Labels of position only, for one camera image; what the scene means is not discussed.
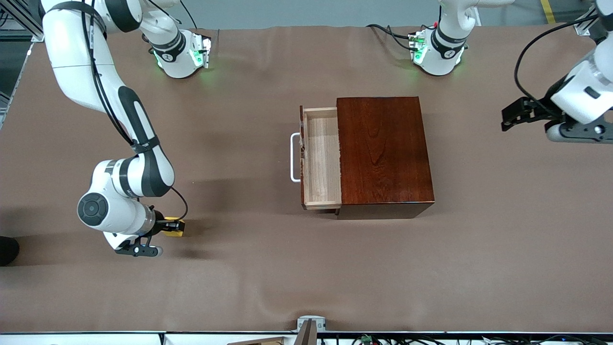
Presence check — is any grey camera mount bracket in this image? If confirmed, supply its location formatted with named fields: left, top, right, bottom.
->
left=293, top=315, right=327, bottom=345

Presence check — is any yellow wooden block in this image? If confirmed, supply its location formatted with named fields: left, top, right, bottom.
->
left=162, top=217, right=185, bottom=239

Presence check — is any white metal drawer handle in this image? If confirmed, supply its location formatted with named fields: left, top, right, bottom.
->
left=290, top=133, right=302, bottom=183

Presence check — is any brown cardboard piece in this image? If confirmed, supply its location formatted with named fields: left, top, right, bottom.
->
left=227, top=336, right=288, bottom=345

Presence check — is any black arm base cable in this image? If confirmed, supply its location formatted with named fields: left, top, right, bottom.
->
left=366, top=23, right=417, bottom=51
left=179, top=0, right=198, bottom=30

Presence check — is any black rounded object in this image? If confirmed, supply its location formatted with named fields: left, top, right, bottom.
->
left=0, top=236, right=20, bottom=267

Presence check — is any dark brown wooden cabinet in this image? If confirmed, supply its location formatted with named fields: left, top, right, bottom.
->
left=335, top=96, right=435, bottom=220

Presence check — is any aluminium extrusion frame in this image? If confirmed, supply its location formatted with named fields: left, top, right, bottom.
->
left=575, top=5, right=605, bottom=44
left=0, top=0, right=46, bottom=41

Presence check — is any white table edge rail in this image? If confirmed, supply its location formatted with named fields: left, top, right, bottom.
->
left=0, top=331, right=613, bottom=345

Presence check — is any brown table cover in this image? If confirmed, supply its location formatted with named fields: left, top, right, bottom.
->
left=0, top=23, right=613, bottom=334

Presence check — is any light wood drawer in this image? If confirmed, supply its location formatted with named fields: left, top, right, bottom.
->
left=299, top=105, right=342, bottom=211

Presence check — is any tangled black cable bundle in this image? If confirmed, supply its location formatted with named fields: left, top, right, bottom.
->
left=318, top=333, right=613, bottom=345

